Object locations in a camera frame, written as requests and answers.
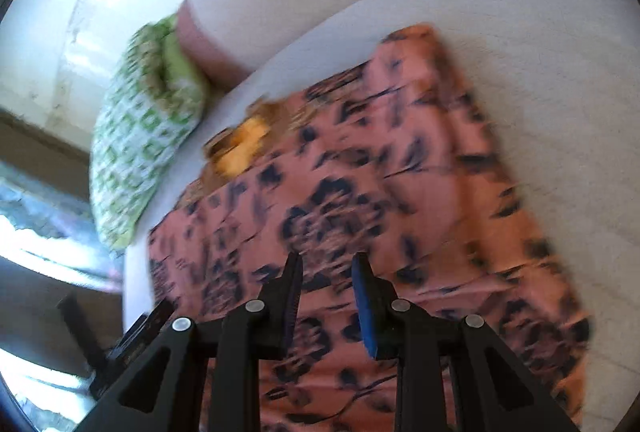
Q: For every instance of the pink quilted sofa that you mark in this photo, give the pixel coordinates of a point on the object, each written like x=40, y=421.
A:
x=525, y=62

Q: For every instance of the green patterned pillow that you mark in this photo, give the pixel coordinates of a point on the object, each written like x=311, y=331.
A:
x=135, y=152

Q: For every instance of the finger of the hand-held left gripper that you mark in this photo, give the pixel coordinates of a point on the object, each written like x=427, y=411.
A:
x=80, y=332

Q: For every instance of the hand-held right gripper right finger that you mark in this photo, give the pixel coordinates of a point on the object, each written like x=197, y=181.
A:
x=362, y=307

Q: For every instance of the orange floral garment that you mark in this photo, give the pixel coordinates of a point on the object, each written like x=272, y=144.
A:
x=400, y=162

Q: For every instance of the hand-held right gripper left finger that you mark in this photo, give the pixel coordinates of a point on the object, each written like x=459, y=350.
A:
x=292, y=294

